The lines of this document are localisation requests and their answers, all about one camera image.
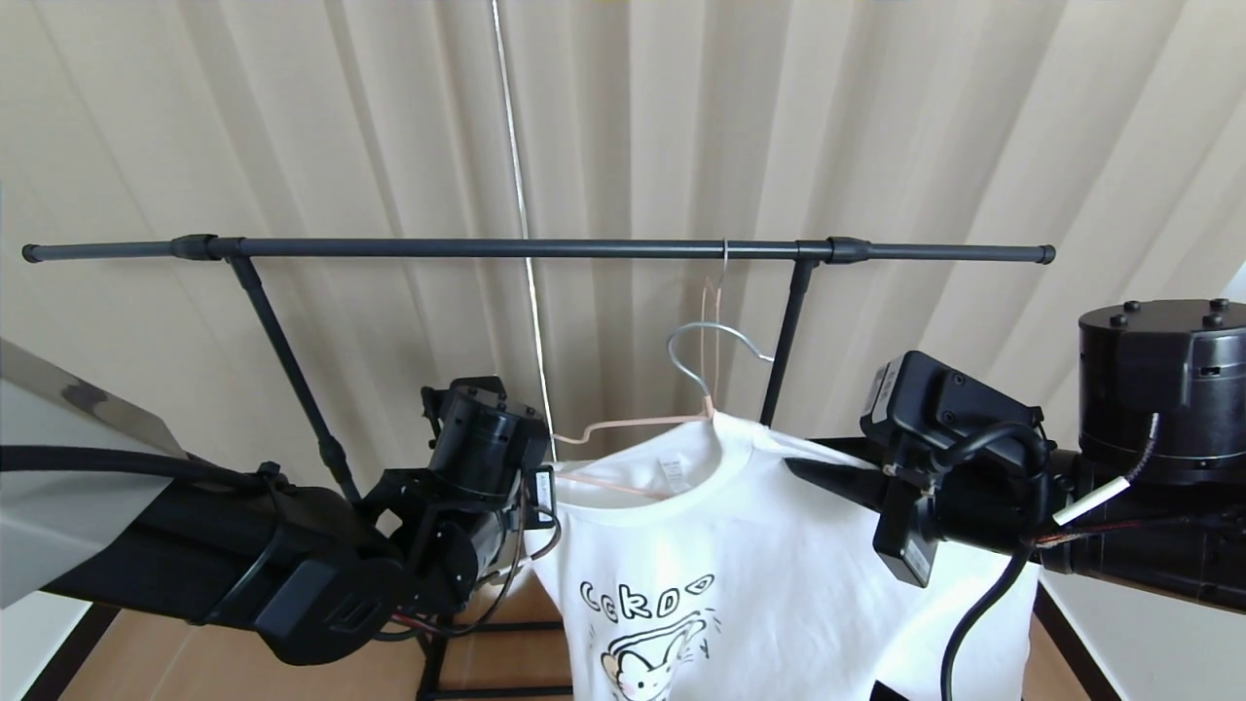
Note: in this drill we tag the pink clothes hanger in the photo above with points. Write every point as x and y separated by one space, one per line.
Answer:
642 424
708 302

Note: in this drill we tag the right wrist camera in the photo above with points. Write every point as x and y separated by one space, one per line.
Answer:
954 399

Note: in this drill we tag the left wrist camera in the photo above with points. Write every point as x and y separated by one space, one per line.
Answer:
477 387

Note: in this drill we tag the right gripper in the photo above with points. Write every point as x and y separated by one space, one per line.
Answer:
983 516

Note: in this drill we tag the beige curtain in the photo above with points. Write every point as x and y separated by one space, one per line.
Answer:
876 117

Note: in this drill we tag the black clothes rack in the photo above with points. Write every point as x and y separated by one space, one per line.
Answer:
389 247

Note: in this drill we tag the white printed t-shirt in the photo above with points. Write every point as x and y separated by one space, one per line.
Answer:
779 584

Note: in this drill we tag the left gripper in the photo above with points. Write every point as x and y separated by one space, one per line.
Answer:
477 555

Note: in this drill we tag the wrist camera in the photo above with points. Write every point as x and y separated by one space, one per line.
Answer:
954 399
477 387

